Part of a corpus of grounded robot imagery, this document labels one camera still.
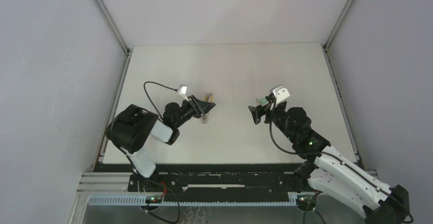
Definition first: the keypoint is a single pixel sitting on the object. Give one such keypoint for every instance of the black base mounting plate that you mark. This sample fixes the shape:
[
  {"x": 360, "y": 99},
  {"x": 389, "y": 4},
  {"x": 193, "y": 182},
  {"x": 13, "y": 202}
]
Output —
[{"x": 171, "y": 196}]

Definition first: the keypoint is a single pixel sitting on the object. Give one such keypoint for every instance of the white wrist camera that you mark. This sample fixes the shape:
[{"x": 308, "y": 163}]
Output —
[
  {"x": 182, "y": 91},
  {"x": 279, "y": 94}
]

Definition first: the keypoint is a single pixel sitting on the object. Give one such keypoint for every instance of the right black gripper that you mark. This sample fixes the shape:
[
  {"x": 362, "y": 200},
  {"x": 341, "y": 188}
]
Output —
[{"x": 268, "y": 109}]

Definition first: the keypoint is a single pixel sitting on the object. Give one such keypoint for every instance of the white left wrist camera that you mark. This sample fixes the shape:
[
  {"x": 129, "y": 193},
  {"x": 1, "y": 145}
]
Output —
[{"x": 182, "y": 91}]

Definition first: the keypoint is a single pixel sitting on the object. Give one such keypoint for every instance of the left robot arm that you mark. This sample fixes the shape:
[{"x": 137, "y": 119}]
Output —
[{"x": 131, "y": 128}]

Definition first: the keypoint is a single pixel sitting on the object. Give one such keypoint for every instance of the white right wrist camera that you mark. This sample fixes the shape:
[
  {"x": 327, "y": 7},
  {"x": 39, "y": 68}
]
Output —
[{"x": 279, "y": 94}]

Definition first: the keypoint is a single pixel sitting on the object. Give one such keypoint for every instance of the large keyring with yellow grip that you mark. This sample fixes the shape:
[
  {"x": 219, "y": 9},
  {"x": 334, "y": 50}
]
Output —
[{"x": 209, "y": 105}]

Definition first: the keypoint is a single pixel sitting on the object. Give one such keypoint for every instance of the key with green tag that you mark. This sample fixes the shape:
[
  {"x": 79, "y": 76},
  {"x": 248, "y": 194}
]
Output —
[{"x": 262, "y": 101}]

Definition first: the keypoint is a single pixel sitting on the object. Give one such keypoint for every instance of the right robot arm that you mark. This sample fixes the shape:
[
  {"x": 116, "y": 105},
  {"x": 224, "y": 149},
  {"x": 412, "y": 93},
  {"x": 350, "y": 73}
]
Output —
[{"x": 327, "y": 171}]

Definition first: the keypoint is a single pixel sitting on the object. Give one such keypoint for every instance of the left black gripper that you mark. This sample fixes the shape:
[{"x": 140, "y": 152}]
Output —
[{"x": 199, "y": 107}]

